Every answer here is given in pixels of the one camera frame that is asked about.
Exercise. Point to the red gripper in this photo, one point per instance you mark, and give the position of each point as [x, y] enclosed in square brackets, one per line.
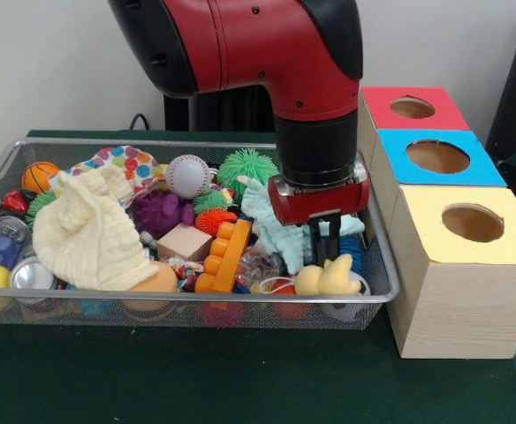
[320, 205]

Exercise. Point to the yellow plush duck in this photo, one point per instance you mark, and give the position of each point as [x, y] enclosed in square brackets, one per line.
[311, 280]

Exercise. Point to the light blue muslin cloth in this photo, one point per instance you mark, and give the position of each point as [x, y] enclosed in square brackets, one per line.
[280, 238]

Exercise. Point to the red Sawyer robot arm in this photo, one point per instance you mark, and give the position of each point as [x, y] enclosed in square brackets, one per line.
[262, 44]

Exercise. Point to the wooden box with three holes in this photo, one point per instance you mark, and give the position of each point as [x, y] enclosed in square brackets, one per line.
[461, 309]

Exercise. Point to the shallow mesh bin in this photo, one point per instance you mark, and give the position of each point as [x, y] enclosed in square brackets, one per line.
[108, 309]

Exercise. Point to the orange toy building block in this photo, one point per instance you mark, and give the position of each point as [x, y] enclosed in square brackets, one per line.
[227, 260]

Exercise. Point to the large green spiky ball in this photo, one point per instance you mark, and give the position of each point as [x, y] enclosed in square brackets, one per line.
[245, 170]

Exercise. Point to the plain wooden cube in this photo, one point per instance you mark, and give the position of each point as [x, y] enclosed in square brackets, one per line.
[183, 243]

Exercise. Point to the white toy baseball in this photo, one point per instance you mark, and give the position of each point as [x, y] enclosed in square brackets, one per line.
[187, 176]

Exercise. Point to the purple spiky rubber toy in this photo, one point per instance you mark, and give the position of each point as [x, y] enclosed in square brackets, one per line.
[161, 214]

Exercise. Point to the polka dot cloth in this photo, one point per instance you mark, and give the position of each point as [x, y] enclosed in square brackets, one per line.
[130, 161]

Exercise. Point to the cream muslin cloth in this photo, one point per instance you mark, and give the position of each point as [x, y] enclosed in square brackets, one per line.
[85, 238]

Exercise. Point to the small orange basketball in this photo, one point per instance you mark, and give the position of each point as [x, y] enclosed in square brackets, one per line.
[37, 176]

